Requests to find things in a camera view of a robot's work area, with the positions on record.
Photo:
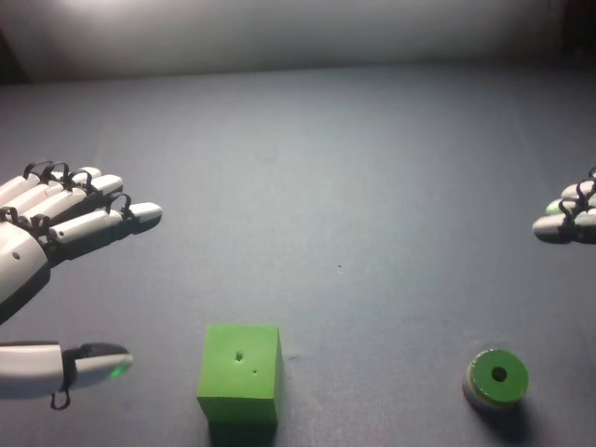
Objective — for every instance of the white backdrop board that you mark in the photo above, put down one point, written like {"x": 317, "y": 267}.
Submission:
{"x": 298, "y": 37}

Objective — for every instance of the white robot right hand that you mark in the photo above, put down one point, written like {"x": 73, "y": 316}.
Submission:
{"x": 549, "y": 229}

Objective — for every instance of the grey table cloth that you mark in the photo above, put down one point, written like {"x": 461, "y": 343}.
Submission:
{"x": 326, "y": 186}

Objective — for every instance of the green cube block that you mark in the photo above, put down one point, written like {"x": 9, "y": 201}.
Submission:
{"x": 233, "y": 372}

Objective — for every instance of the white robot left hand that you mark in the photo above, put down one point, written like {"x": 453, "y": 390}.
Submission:
{"x": 18, "y": 261}

